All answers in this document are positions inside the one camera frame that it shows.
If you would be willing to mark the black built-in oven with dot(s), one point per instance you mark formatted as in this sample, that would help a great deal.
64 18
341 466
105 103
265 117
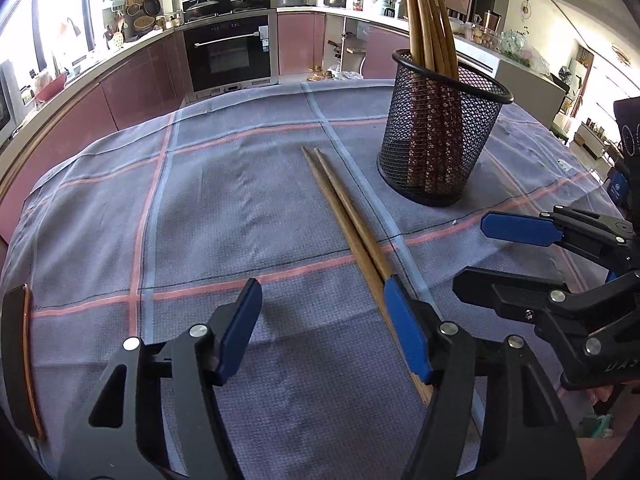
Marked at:
232 52

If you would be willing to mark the white kitchen counter island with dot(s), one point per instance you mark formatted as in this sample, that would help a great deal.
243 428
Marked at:
359 42

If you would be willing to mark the black camera box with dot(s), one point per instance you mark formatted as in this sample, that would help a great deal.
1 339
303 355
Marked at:
627 115

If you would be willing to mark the pink sleeve forearm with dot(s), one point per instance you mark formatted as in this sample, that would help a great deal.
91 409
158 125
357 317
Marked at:
613 458

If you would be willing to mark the dark wooden tray edge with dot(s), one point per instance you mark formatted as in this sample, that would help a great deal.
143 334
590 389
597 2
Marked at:
17 362

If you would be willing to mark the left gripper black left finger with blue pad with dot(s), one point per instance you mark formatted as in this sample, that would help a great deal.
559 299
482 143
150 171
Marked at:
120 433

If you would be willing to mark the person's right hand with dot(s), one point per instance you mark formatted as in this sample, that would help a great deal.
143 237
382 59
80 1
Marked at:
604 394

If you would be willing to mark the pink kitchen cabinets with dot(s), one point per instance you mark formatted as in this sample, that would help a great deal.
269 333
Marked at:
150 78

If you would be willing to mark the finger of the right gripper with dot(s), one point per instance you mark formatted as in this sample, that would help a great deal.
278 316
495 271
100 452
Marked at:
594 334
604 240

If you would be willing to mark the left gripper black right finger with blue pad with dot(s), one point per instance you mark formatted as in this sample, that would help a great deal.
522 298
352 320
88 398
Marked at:
526 433

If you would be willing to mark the black mesh cup holder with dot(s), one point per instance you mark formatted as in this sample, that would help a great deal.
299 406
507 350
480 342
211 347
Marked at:
481 99

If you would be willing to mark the plaid grey tablecloth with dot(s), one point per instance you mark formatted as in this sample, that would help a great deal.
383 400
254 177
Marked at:
146 231

